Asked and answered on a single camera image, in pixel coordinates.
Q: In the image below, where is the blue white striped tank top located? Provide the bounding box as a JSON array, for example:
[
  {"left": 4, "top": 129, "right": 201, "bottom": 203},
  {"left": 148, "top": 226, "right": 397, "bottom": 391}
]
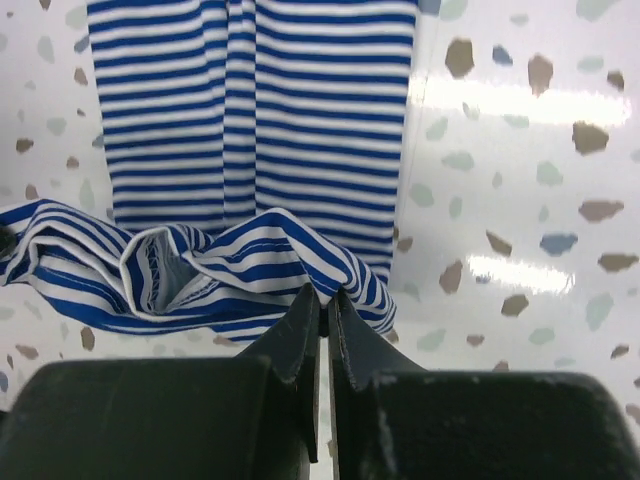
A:
[{"left": 1, "top": 1, "right": 418, "bottom": 341}]

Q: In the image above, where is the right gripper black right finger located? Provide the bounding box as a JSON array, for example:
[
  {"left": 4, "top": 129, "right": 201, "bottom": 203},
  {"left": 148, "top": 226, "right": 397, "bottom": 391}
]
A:
[{"left": 326, "top": 293, "right": 639, "bottom": 479}]

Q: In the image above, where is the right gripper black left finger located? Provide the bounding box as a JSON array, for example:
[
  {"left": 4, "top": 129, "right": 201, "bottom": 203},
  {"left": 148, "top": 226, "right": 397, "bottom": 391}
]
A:
[{"left": 1, "top": 286, "right": 320, "bottom": 479}]

